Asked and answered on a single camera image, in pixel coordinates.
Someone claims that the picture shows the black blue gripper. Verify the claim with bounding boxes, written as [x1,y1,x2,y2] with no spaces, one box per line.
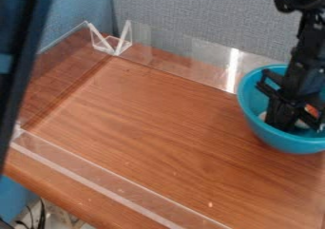
[257,10,325,132]

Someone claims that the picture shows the white brown toy mushroom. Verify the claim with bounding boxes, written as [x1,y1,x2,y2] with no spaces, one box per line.
[260,105,320,129]

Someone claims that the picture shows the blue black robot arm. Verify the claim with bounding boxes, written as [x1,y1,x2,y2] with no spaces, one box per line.
[0,0,325,171]

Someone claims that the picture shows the blue plastic bowl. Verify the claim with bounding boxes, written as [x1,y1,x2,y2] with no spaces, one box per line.
[238,64,325,154]

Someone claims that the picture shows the clear acrylic barrier frame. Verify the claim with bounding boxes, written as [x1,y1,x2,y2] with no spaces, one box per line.
[12,21,270,229]

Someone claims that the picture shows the black cables under table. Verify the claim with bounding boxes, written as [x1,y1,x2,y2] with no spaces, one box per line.
[0,198,48,229]

